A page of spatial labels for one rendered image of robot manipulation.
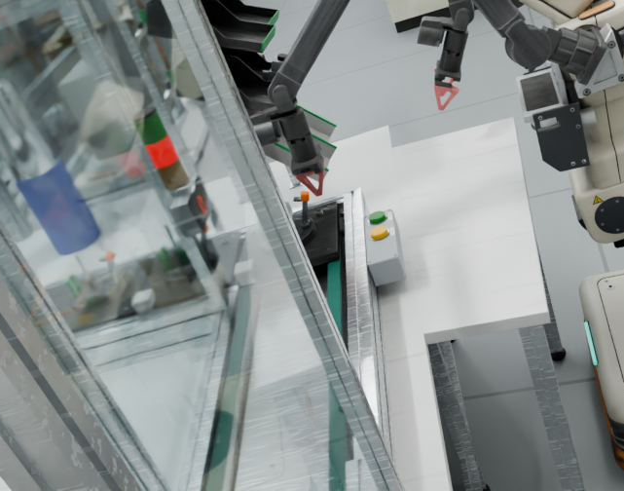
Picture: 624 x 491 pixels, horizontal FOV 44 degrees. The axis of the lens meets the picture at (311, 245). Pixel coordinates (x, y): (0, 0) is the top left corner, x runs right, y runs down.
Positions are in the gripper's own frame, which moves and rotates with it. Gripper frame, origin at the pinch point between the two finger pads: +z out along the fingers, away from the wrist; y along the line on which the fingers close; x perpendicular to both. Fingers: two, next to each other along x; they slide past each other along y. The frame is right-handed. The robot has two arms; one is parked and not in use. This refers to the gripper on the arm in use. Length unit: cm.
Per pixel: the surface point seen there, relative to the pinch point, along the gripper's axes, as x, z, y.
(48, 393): 8, -57, 133
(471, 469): 15, 88, 7
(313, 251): -3.9, 9.4, 9.0
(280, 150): -8.8, -3.7, -21.5
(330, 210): 0.0, 9.2, -7.7
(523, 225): 41.7, 19.3, 4.8
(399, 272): 13.6, 14.0, 18.9
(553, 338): 49, 96, -48
